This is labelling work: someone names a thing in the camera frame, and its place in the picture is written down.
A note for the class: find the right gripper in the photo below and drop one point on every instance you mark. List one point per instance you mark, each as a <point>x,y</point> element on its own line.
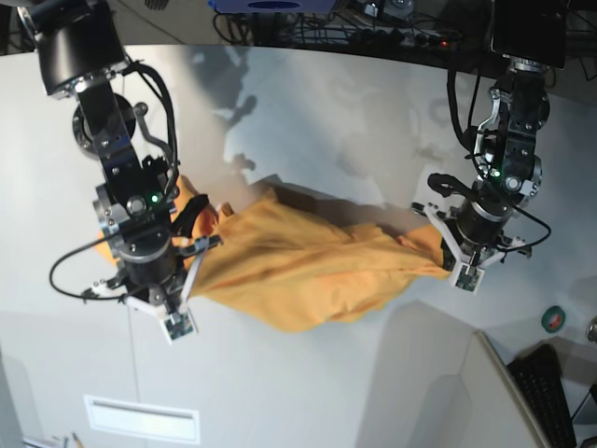
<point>150,267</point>

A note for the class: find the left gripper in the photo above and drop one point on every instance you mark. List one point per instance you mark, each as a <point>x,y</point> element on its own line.
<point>476,228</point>

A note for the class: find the yellow t-shirt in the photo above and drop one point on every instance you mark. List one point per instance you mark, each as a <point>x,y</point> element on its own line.
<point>295,271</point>

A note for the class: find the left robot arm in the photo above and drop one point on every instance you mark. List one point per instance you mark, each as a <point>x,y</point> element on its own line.
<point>531,35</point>

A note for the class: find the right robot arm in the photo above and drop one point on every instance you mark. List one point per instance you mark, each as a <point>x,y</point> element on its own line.
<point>79,53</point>

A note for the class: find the green tape roll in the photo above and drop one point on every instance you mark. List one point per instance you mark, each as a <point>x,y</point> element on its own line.
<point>553,319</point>

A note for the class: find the white table slot plate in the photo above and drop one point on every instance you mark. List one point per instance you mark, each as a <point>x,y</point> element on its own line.
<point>143,421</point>

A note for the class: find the black keyboard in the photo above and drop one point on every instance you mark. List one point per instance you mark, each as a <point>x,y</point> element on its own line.
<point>538,377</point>

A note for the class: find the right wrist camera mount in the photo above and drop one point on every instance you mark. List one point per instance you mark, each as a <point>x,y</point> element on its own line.
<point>175,323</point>

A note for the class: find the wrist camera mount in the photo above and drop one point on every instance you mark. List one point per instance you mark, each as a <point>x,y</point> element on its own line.
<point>175,323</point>
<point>466,272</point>

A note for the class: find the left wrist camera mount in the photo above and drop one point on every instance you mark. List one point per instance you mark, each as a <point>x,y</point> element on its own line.
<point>466,272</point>

